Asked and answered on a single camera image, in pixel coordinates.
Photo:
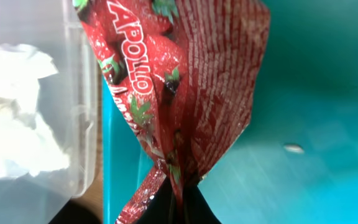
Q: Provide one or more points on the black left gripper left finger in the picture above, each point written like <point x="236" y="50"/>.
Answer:
<point x="162" y="209"/>

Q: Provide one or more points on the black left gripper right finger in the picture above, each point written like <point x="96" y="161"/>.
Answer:
<point x="196" y="209"/>

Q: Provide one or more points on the red snack wrapper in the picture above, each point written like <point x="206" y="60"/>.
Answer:
<point x="182" y="73"/>

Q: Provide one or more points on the white tissue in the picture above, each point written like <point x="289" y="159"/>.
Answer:
<point x="27" y="142"/>

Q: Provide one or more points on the black rectangular tray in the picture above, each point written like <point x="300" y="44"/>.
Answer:
<point x="76" y="212"/>

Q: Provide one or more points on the teal plastic tray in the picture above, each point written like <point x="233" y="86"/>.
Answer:
<point x="306" y="93"/>

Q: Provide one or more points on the clear plastic bin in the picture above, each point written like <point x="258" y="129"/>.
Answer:
<point x="68" y="101"/>

